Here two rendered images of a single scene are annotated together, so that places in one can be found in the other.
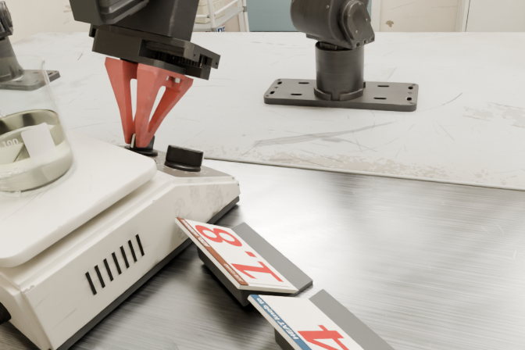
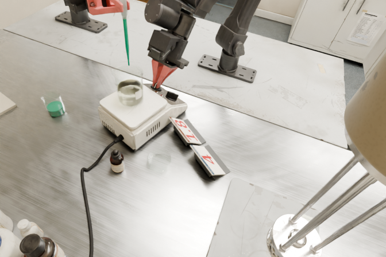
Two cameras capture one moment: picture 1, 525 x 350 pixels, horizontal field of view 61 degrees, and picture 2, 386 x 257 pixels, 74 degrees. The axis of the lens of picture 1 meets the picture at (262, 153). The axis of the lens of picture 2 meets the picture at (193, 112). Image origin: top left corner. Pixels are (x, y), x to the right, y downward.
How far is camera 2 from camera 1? 33 cm
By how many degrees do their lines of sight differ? 16
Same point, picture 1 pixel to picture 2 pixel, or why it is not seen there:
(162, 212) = (166, 115)
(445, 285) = (241, 149)
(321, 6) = (227, 41)
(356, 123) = (230, 84)
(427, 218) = (243, 128)
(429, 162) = (250, 107)
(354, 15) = (238, 47)
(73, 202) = (145, 112)
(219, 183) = (182, 106)
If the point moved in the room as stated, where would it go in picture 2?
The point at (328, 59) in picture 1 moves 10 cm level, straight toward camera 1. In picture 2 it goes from (226, 57) to (223, 76)
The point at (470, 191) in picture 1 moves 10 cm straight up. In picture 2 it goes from (258, 121) to (269, 96)
